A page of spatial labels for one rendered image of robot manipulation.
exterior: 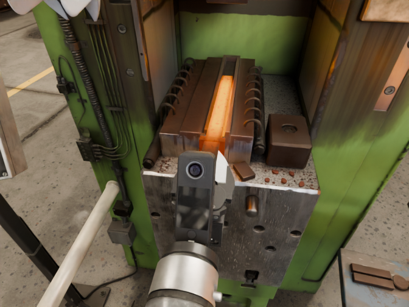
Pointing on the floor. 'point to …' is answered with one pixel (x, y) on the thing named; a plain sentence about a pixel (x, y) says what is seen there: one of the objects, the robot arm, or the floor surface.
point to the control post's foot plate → (103, 294)
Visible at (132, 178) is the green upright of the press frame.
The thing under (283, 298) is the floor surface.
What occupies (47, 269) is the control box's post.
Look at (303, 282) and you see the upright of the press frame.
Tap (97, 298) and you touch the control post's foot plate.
